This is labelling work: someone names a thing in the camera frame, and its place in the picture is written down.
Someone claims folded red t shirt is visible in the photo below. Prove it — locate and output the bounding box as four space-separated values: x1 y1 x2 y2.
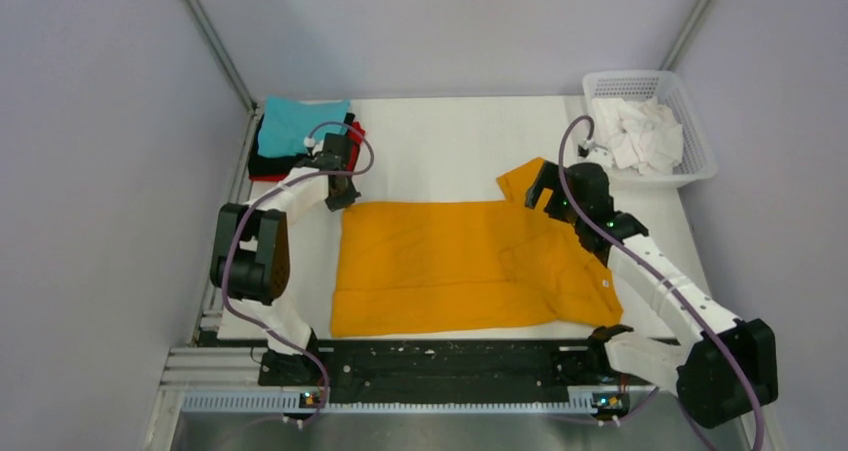
250 119 367 184

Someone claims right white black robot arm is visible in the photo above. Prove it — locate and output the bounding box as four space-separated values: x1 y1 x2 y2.
525 161 779 434

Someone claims folded teal t shirt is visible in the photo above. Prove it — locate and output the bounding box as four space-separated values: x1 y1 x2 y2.
257 96 350 159

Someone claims white plastic basket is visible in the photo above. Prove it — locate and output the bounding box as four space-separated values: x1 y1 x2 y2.
581 70 717 189

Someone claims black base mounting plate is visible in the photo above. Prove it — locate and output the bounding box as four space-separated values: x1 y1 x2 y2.
258 339 643 404

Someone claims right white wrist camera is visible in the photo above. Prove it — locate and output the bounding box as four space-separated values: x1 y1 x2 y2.
578 144 615 169

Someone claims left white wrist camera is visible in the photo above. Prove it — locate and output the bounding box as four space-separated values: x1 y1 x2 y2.
303 137 324 155

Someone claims orange t shirt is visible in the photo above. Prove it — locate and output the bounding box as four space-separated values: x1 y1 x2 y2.
330 158 623 338

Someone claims left side aluminium rail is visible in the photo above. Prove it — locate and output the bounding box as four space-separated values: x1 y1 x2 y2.
195 108 262 334

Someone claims crumpled white t shirt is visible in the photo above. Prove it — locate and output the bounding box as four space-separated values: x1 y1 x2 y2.
591 97 684 176

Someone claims aluminium frame post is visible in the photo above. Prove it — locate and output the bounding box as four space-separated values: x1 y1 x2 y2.
182 0 257 113
660 0 717 71

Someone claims left aluminium frame post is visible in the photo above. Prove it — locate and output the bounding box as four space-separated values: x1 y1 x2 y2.
182 0 257 113

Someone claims white slotted cable duct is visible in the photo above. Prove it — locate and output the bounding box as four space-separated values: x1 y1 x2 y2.
182 390 628 415

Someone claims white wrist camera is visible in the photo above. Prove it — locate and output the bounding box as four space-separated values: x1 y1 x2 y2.
578 144 615 169
303 137 324 155

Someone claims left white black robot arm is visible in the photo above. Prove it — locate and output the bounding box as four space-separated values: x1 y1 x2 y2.
209 126 369 386

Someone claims folded black t shirt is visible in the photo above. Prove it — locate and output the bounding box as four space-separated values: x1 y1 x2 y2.
247 111 356 179

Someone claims right aluminium frame post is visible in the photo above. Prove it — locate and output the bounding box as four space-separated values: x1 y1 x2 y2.
660 0 717 71

